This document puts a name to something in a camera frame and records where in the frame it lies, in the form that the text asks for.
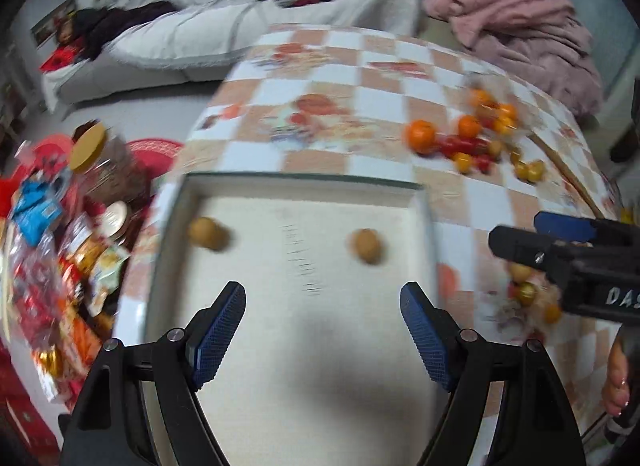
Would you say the brown longan fruit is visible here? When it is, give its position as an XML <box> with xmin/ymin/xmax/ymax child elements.
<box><xmin>189</xmin><ymin>217</ymin><xmax>230</xmax><ymax>251</ymax></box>

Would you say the long wooden stick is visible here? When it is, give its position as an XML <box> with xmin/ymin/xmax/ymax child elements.
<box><xmin>527</xmin><ymin>131</ymin><xmax>604</xmax><ymax>219</ymax></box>

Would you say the brown longan in tray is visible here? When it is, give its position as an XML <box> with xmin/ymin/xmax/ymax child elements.
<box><xmin>350</xmin><ymin>229</ymin><xmax>384</xmax><ymax>265</ymax></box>

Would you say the white shallow tray box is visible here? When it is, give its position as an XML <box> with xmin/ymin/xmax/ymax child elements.
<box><xmin>144</xmin><ymin>173</ymin><xmax>440</xmax><ymax>465</ymax></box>

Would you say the large orange mandarin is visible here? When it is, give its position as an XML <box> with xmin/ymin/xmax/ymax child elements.
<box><xmin>404</xmin><ymin>120</ymin><xmax>437</xmax><ymax>156</ymax></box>

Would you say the pile of snack packets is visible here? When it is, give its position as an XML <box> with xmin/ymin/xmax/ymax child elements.
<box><xmin>1</xmin><ymin>133</ymin><xmax>150</xmax><ymax>406</ymax></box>

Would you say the plastic jar yellow lid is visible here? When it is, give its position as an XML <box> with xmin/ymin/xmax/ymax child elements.
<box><xmin>68</xmin><ymin>121</ymin><xmax>149</xmax><ymax>206</ymax></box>

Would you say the pink fleece blanket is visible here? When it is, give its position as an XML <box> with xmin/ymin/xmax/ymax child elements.
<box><xmin>423</xmin><ymin>0</ymin><xmax>603</xmax><ymax>116</ymax></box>

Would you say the checkered tablecloth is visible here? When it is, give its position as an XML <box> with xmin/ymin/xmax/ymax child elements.
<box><xmin>115</xmin><ymin>26</ymin><xmax>618</xmax><ymax>430</ymax></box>

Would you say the white sofa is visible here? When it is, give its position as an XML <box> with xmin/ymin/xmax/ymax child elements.
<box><xmin>41</xmin><ymin>0</ymin><xmax>419</xmax><ymax>111</ymax></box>

